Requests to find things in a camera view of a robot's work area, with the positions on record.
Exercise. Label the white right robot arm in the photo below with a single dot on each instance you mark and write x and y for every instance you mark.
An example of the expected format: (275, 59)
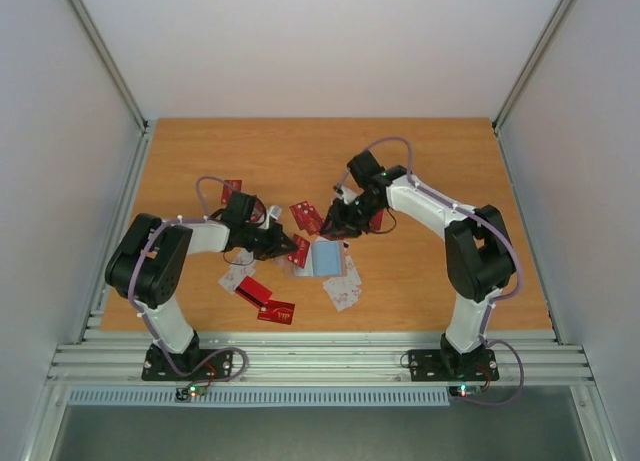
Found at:
(480, 258)

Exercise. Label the red VIP card left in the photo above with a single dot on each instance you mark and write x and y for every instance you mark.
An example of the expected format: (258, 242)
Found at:
(229, 187)

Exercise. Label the red VIP card inserted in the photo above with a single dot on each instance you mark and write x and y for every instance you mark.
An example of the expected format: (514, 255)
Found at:
(299, 257)

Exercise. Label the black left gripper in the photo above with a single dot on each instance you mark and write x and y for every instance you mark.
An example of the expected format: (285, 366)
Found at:
(275, 248)

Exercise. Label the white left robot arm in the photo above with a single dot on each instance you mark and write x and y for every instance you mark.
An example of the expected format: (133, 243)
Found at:
(146, 266)

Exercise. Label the white card under arm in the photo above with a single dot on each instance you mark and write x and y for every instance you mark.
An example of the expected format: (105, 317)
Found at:
(242, 266)

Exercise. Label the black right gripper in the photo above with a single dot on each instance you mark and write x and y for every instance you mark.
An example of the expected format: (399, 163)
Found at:
(345, 217)

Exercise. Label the red VIP card pair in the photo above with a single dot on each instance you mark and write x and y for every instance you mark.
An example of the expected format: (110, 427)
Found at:
(276, 312)

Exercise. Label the red VIP card right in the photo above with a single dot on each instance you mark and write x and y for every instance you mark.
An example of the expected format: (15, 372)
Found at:
(307, 217)

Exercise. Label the white card pile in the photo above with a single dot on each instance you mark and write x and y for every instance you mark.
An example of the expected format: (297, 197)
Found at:
(344, 291)

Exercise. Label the pink leather card holder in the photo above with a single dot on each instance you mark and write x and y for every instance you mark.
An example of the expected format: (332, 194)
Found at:
(325, 259)

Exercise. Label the red VIP card far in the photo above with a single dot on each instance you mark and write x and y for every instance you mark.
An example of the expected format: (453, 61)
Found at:
(375, 224)

